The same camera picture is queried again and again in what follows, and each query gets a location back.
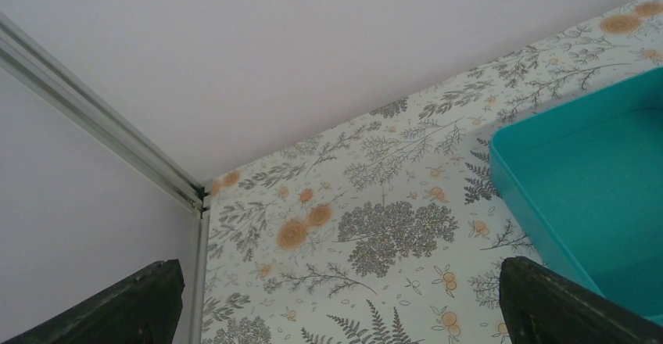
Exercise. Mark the floral patterned table mat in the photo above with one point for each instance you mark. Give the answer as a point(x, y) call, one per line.
point(387, 229)

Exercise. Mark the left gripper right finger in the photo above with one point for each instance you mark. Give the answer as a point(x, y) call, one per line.
point(541, 306)

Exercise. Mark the aluminium corner post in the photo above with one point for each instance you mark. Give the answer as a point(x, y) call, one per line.
point(86, 198)

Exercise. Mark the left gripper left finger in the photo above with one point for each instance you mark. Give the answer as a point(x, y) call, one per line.
point(144, 307)

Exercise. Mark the teal plastic box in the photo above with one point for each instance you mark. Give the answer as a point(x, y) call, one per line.
point(584, 181)

